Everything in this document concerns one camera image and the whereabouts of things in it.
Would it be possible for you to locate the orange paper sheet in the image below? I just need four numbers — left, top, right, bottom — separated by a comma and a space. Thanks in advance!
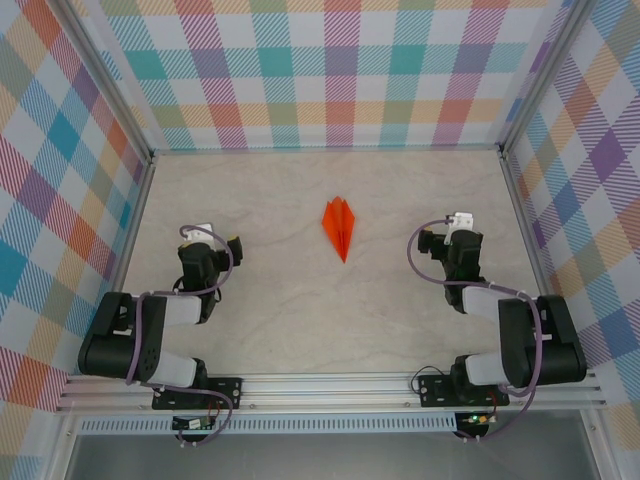
321, 197, 358, 265

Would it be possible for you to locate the left green circuit board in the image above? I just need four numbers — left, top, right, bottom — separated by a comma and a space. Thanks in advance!
171, 414, 217, 432

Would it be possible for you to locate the green circuit board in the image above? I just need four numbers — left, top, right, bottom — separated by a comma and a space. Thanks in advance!
171, 414, 217, 432
457, 410, 494, 427

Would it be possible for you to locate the right green circuit board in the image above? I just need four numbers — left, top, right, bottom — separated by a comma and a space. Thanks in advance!
457, 410, 494, 427

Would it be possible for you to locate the aluminium side rail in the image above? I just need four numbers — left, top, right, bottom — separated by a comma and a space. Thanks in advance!
499, 149, 571, 370
87, 152, 157, 376

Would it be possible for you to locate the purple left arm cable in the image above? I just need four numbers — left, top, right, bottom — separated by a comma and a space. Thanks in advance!
124, 224, 236, 446

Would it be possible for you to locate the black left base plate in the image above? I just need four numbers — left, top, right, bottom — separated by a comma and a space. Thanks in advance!
152, 377, 245, 412

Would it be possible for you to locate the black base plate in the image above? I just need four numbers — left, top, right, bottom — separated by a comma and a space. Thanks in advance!
152, 377, 245, 412
417, 373, 509, 408

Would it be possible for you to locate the thin aluminium wall rail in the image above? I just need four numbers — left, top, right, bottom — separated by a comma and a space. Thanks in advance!
149, 143, 506, 157

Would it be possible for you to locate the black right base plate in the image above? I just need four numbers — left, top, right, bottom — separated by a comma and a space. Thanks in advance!
417, 373, 509, 408

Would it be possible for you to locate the right red and black wire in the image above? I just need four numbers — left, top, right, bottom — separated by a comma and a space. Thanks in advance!
482, 389, 503, 424

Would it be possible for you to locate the long aluminium base rail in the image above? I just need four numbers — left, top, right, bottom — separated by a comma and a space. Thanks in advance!
55, 368, 609, 415

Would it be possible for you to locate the aluminium frame post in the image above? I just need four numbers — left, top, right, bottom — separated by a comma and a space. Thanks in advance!
497, 0, 592, 156
58, 0, 154, 161

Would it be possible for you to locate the slotted grey cable duct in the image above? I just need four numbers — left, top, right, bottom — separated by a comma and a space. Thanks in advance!
79, 417, 459, 436

